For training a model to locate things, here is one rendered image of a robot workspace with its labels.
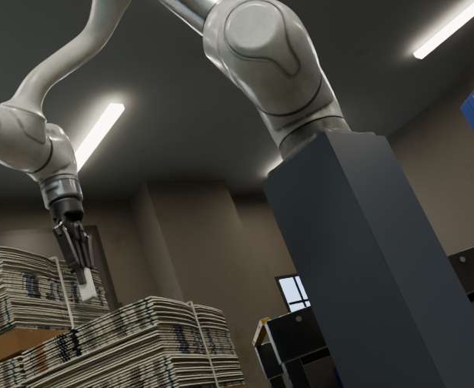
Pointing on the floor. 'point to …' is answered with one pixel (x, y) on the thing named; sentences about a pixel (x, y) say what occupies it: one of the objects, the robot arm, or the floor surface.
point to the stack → (130, 352)
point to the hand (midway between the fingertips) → (85, 285)
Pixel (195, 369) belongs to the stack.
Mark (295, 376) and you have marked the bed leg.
